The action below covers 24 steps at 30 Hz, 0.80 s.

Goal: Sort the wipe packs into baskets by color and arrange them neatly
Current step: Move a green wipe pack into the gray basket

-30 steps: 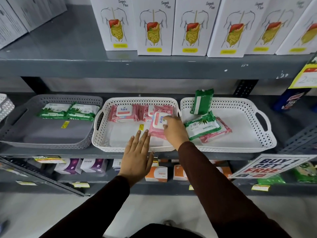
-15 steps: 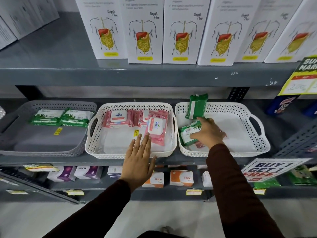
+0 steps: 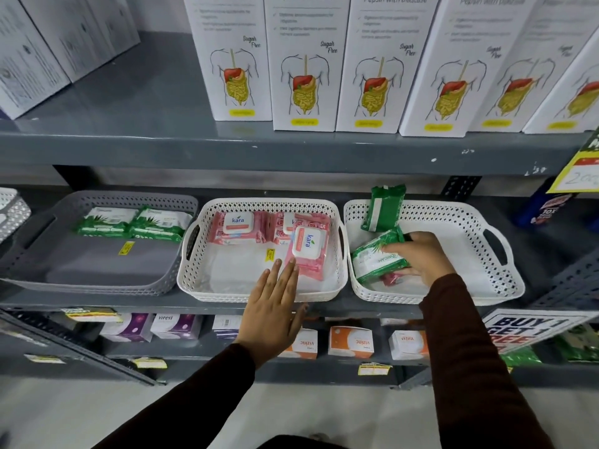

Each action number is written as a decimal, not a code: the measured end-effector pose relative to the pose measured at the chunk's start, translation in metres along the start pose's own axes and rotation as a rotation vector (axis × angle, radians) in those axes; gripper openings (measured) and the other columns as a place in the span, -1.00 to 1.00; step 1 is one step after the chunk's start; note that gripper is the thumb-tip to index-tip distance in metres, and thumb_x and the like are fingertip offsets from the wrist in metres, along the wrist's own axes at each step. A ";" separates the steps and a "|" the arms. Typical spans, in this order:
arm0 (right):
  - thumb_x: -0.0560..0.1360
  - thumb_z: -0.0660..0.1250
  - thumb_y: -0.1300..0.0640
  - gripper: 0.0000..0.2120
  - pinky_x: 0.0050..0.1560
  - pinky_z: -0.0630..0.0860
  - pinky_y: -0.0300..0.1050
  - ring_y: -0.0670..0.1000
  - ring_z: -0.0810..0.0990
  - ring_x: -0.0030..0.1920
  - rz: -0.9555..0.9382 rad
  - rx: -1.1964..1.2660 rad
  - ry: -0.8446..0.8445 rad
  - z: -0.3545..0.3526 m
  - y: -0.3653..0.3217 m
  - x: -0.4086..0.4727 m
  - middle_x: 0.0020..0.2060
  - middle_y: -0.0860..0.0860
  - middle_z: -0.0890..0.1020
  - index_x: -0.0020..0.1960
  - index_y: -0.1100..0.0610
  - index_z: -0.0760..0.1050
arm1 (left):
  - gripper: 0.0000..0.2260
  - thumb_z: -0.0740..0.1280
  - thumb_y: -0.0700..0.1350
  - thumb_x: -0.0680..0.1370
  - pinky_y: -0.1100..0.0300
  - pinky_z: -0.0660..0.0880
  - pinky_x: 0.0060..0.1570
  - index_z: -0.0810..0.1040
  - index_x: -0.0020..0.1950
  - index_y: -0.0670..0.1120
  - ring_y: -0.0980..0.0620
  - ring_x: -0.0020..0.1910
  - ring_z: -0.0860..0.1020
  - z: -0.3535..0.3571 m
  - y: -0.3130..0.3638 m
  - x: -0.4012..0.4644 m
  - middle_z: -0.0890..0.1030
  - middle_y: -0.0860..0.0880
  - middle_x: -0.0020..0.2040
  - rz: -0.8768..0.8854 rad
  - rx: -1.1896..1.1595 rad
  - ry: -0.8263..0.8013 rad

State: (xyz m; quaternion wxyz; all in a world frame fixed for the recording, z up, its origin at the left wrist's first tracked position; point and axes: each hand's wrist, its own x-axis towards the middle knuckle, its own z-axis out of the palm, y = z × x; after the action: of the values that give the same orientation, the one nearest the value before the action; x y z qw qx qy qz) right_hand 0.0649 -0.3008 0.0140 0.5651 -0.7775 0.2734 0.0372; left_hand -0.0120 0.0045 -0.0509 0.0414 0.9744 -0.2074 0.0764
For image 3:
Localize person's left hand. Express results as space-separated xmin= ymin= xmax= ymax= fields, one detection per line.
xmin=234 ymin=258 xmax=310 ymax=368

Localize person's right hand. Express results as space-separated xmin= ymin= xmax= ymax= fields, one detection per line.
xmin=383 ymin=231 xmax=458 ymax=288

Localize green wet wipes packet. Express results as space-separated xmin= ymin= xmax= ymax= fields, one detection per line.
xmin=77 ymin=206 xmax=139 ymax=239
xmin=361 ymin=184 xmax=407 ymax=233
xmin=351 ymin=226 xmax=412 ymax=285
xmin=130 ymin=206 xmax=194 ymax=244

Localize person's left forearm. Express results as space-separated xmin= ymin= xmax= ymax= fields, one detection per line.
xmin=93 ymin=342 xmax=257 ymax=449

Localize person's right forearm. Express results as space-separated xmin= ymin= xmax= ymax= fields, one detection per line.
xmin=418 ymin=273 xmax=556 ymax=449

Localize orange and white box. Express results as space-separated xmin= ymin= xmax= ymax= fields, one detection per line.
xmin=328 ymin=326 xmax=374 ymax=359
xmin=388 ymin=330 xmax=430 ymax=361
xmin=278 ymin=328 xmax=319 ymax=360

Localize white perforated plastic basket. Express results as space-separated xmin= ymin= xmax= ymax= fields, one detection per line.
xmin=343 ymin=199 xmax=526 ymax=307
xmin=176 ymin=197 xmax=349 ymax=303
xmin=0 ymin=188 xmax=32 ymax=244

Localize white and blue box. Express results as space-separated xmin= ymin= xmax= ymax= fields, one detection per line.
xmin=212 ymin=315 xmax=244 ymax=339

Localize pink wet wipes packet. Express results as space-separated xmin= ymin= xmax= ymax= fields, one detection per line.
xmin=209 ymin=210 xmax=272 ymax=246
xmin=285 ymin=225 xmax=331 ymax=281
xmin=270 ymin=211 xmax=331 ymax=246

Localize purple and white box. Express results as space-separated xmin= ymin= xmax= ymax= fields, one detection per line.
xmin=150 ymin=314 xmax=203 ymax=341
xmin=100 ymin=313 xmax=155 ymax=343

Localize grey metal shelf unit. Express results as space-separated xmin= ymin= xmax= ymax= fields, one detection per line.
xmin=0 ymin=30 xmax=599 ymax=389

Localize person's dark clothing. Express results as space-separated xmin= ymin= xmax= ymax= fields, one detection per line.
xmin=269 ymin=434 xmax=349 ymax=449

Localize grey perforated plastic basket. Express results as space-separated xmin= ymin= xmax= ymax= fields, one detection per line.
xmin=0 ymin=191 xmax=199 ymax=296

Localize dark blue product pack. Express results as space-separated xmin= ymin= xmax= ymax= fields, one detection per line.
xmin=515 ymin=178 xmax=574 ymax=229

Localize white promotional offer sign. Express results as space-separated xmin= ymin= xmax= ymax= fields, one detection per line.
xmin=482 ymin=310 xmax=599 ymax=355

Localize green product packet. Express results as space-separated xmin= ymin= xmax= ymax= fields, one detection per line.
xmin=554 ymin=323 xmax=599 ymax=363
xmin=500 ymin=346 xmax=543 ymax=374

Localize row of white medicine boxes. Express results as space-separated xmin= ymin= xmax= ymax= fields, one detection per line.
xmin=182 ymin=0 xmax=599 ymax=138

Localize yellow and green price sign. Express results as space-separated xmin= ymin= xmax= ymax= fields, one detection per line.
xmin=547 ymin=127 xmax=599 ymax=194

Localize white box grey print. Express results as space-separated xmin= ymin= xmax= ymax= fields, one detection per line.
xmin=0 ymin=0 xmax=71 ymax=120
xmin=84 ymin=0 xmax=141 ymax=56
xmin=18 ymin=0 xmax=116 ymax=83

